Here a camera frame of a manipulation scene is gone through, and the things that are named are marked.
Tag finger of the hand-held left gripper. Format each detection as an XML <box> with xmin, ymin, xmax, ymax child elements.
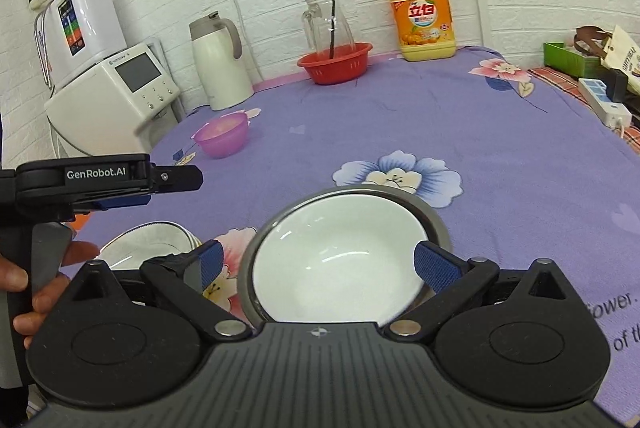
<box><xmin>74</xmin><ymin>193</ymin><xmax>152</xmax><ymax>213</ymax></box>
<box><xmin>149</xmin><ymin>165</ymin><xmax>204</xmax><ymax>195</ymax></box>

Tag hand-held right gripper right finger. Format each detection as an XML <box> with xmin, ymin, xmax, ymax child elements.
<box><xmin>382</xmin><ymin>239</ymin><xmax>582</xmax><ymax>340</ymax></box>

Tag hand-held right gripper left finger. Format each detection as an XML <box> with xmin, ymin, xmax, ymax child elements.
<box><xmin>66</xmin><ymin>239</ymin><xmax>253</xmax><ymax>340</ymax></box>

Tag stainless steel bowl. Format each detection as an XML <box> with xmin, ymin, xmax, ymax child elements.
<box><xmin>239</xmin><ymin>187</ymin><xmax>451</xmax><ymax>330</ymax></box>

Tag white plate blue rim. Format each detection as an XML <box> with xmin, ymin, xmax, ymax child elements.
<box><xmin>95</xmin><ymin>221</ymin><xmax>203</xmax><ymax>271</ymax></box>

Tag person's left hand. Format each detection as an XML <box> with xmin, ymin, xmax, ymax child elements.
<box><xmin>0</xmin><ymin>240</ymin><xmax>101</xmax><ymax>350</ymax></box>

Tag purple plastic bowl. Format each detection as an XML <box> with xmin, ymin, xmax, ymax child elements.
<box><xmin>192</xmin><ymin>112</ymin><xmax>251</xmax><ymax>159</ymax></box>

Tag white water dispenser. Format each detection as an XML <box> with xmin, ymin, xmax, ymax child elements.
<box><xmin>45</xmin><ymin>42</ymin><xmax>182</xmax><ymax>159</ymax></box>

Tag purple floral tablecloth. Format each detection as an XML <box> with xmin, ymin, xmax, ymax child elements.
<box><xmin>60</xmin><ymin>45</ymin><xmax>640</xmax><ymax>424</ymax></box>

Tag white thermos jug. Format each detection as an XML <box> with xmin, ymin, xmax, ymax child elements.
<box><xmin>189</xmin><ymin>11</ymin><xmax>255</xmax><ymax>111</ymax></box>

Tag white water purifier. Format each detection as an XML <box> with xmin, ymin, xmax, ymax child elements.
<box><xmin>34</xmin><ymin>0</ymin><xmax>128</xmax><ymax>89</ymax></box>

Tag red plastic colander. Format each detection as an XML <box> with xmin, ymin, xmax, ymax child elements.
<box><xmin>297</xmin><ymin>42</ymin><xmax>374</xmax><ymax>85</ymax></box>

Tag clear glass pitcher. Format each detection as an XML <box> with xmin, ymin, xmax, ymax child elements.
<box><xmin>300</xmin><ymin>0</ymin><xmax>357</xmax><ymax>58</ymax></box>

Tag pink plaid cloth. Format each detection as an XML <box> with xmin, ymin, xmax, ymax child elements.
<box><xmin>527</xmin><ymin>67</ymin><xmax>640</xmax><ymax>144</ymax></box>

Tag yellow detergent bottle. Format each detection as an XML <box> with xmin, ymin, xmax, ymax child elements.
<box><xmin>385</xmin><ymin>0</ymin><xmax>457</xmax><ymax>62</ymax></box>

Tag white power strip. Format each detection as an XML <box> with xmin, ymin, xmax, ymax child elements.
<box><xmin>578</xmin><ymin>78</ymin><xmax>633</xmax><ymax>129</ymax></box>

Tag green box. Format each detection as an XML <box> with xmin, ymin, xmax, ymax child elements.
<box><xmin>543</xmin><ymin>41</ymin><xmax>601</xmax><ymax>79</ymax></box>

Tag black power adapter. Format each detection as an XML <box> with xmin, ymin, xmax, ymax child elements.
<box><xmin>602</xmin><ymin>70</ymin><xmax>630</xmax><ymax>104</ymax></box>

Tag beige tote bag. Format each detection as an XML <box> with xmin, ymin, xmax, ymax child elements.
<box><xmin>574</xmin><ymin>25</ymin><xmax>640</xmax><ymax>96</ymax></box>

